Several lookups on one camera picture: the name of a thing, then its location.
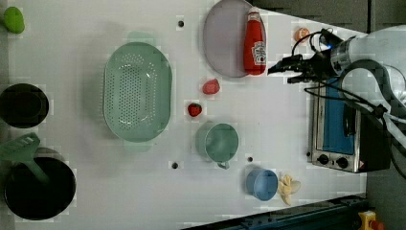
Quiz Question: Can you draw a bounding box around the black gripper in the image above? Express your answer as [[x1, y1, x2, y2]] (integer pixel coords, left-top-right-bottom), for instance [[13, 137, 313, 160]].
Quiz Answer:
[[267, 53, 334, 84]]

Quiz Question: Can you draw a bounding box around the red ketchup bottle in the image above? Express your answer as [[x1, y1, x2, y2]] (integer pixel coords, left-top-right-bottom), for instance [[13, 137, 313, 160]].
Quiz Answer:
[[243, 7, 266, 76]]

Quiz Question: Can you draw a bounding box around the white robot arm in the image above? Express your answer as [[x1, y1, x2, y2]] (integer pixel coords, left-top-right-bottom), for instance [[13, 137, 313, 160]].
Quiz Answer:
[[267, 25, 405, 150]]

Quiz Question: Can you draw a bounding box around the orange slice toy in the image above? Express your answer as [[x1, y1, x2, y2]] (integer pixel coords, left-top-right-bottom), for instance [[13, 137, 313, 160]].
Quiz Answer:
[[294, 28, 310, 43]]

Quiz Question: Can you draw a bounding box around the black toaster oven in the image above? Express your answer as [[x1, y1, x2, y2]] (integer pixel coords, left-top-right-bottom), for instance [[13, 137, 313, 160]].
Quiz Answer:
[[307, 83, 391, 173]]

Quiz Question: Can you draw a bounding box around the light red strawberry toy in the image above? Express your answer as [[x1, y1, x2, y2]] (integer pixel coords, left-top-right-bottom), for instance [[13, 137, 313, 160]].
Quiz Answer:
[[202, 79, 220, 95]]

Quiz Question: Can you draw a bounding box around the green metal mug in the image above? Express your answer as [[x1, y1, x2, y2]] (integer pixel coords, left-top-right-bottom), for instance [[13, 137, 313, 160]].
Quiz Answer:
[[195, 122, 239, 170]]

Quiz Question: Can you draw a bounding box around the dark red strawberry toy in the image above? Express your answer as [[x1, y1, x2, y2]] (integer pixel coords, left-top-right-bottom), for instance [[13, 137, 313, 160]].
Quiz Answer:
[[188, 103, 202, 117]]

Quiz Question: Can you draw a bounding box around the peeled banana toy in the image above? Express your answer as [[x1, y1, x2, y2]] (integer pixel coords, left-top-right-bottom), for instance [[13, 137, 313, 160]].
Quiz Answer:
[[277, 174, 301, 206]]

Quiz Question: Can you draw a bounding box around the blue cup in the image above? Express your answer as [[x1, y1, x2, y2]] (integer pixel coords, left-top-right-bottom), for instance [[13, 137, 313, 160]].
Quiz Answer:
[[245, 168, 278, 201]]

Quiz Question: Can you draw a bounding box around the dark blue crate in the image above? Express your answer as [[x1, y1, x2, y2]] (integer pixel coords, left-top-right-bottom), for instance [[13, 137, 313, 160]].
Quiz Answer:
[[183, 195, 370, 230]]

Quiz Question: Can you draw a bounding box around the green perforated colander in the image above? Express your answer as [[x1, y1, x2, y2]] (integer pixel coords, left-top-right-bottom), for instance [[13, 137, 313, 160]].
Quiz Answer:
[[102, 42, 172, 143]]

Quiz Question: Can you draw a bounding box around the yellow red toy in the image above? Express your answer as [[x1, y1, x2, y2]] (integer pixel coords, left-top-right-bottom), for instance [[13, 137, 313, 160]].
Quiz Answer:
[[358, 211, 386, 230]]

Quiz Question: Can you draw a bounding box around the small black cup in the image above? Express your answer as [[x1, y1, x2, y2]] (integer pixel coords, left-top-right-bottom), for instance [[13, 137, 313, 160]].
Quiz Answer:
[[0, 83, 50, 128]]

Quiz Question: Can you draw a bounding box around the green plastic spatula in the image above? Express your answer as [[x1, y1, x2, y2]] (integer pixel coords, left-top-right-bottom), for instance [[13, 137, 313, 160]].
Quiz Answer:
[[0, 132, 50, 184]]

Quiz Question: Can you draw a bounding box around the green pear toy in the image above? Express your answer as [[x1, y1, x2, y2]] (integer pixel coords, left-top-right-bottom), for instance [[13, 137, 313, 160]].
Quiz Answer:
[[4, 7, 25, 35]]

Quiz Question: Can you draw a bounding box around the large black cup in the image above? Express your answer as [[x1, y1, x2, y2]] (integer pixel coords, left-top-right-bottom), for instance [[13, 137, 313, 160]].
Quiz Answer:
[[4, 157, 77, 220]]

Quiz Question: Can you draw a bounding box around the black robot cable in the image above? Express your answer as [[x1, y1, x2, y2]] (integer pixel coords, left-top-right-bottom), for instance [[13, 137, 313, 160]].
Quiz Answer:
[[290, 28, 406, 180]]

